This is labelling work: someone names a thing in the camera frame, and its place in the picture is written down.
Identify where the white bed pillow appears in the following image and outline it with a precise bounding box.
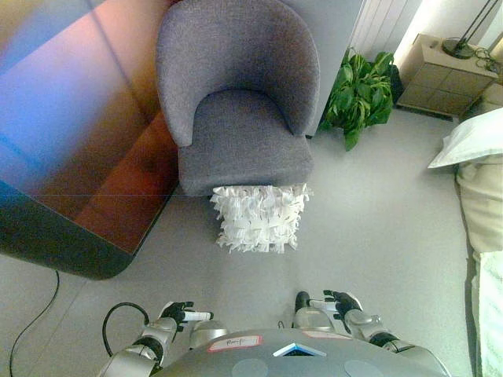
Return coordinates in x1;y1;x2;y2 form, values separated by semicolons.
427;107;503;170

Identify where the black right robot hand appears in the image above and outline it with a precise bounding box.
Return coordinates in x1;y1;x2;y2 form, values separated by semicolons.
309;289;364;321

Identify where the silver left robot leg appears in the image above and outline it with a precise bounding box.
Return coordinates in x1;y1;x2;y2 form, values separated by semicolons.
189;320;229;351

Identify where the silver robot leg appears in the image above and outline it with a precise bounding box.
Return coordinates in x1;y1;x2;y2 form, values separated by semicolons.
189;320;229;351
291;291;336;332

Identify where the dark glossy wooden table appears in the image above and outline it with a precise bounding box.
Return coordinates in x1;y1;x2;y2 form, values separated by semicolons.
0;0;186;281

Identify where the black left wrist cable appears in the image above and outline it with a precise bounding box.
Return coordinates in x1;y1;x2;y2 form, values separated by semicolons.
102;302;152;357

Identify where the silver right robot leg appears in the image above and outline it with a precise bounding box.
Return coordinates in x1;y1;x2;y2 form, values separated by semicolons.
291;291;336;332

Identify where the cream bed with bedding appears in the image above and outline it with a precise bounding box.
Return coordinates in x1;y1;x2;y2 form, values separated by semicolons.
454;83;503;377

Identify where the black floor cable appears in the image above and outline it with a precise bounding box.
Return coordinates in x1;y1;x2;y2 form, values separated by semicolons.
7;269;61;377

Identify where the green leafy potted plant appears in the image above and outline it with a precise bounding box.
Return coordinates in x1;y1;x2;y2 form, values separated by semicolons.
317;46;395;152

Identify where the grey fabric armchair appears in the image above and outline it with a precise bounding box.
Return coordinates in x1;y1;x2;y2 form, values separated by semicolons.
156;0;321;197

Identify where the grey robot torso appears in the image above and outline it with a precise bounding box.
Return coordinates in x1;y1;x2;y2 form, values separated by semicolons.
151;328;444;377

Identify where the beige bedside cabinet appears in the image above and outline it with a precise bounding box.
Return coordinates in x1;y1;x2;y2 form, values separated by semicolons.
395;33;499;118

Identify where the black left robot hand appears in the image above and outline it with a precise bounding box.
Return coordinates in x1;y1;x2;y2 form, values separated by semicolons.
159;301;214;332

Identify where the black lamp base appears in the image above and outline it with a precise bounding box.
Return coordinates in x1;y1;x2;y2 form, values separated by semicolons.
441;0;497;60

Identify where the white shaggy pillow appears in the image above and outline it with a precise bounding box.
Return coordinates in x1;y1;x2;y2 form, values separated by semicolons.
209;182;314;255

